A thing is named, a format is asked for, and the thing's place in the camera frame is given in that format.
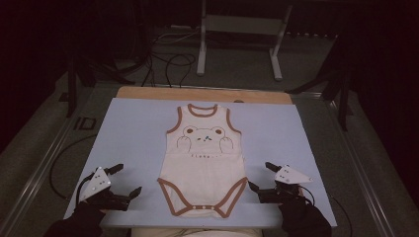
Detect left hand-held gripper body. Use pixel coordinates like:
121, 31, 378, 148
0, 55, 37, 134
78, 166, 131, 212

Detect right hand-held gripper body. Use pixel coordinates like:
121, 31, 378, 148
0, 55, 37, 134
258, 164, 314, 204

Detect cream baby bodysuit brown trim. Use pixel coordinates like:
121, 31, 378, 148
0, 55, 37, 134
157, 103, 249, 219

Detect light blue board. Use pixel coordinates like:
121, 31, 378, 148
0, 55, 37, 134
63, 97, 338, 230

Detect black metal stand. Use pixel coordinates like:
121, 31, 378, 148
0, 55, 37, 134
286, 33, 354, 132
58, 53, 136, 119

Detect dark curtain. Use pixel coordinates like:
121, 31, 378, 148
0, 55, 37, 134
0, 0, 142, 154
293, 0, 419, 208

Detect white metal stand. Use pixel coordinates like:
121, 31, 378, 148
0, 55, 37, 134
196, 0, 293, 82

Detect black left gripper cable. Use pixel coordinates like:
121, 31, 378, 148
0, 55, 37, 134
48, 133, 98, 208

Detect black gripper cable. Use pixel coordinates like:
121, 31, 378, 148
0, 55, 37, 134
299, 186, 353, 237
48, 133, 98, 208

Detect metal floor rail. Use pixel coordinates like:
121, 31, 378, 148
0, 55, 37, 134
0, 86, 100, 237
290, 92, 411, 237

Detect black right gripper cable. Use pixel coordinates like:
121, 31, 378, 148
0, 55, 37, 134
299, 186, 353, 237

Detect black floor cables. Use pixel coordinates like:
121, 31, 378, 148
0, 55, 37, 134
140, 28, 199, 89

